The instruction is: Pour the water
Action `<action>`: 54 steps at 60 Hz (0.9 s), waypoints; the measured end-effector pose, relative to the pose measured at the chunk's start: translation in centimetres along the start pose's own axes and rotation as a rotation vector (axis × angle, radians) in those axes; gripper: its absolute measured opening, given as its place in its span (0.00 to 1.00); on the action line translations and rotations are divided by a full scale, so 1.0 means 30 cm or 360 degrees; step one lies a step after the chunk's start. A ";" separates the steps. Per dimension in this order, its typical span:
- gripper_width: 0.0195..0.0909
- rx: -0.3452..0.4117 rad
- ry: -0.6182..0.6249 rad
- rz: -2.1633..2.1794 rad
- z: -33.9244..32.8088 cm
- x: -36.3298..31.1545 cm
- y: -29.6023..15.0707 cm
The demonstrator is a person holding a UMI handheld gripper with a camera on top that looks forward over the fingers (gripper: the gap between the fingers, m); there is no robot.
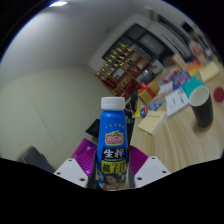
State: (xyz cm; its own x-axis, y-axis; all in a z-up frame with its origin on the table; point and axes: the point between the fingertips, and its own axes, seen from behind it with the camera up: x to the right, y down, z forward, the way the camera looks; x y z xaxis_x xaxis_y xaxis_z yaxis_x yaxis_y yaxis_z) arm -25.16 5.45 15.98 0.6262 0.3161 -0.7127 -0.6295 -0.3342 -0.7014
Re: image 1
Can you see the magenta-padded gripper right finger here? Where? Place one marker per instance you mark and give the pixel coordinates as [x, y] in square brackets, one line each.
[151, 170]

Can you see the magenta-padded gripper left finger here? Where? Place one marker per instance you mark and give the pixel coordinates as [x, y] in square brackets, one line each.
[70, 171]

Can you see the blue drink bottle white cap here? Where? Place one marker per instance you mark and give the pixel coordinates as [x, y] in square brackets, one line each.
[112, 133]

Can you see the black striped office chair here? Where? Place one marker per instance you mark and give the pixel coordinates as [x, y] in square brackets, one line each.
[36, 159]

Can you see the pale yellow book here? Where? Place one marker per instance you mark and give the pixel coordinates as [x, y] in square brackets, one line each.
[152, 122]

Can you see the blue colourful magazine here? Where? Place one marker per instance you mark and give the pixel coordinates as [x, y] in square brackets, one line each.
[150, 107]

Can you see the white printed booklet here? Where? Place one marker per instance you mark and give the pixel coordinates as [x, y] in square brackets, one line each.
[176, 101]

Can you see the yellow gift box red ribbon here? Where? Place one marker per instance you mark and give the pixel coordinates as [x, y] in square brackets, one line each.
[149, 93]

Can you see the black cup white inside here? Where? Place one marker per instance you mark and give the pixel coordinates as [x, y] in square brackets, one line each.
[204, 111]

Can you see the teal notebook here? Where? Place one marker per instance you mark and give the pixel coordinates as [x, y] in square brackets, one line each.
[191, 85]

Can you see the wooden shelf unit with trophies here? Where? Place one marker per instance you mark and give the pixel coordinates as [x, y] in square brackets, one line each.
[123, 70]

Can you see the orange red book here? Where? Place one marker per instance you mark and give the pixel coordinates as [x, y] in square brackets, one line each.
[194, 67]

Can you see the small tan upright box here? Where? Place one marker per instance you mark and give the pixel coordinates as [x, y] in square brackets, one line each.
[179, 61]

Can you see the black framed glass door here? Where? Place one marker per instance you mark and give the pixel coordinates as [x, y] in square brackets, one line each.
[150, 41]

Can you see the pink flowers in white pot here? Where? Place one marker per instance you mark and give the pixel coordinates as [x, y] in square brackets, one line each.
[195, 47]

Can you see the ceiling light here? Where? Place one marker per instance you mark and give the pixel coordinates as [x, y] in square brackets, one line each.
[58, 4]

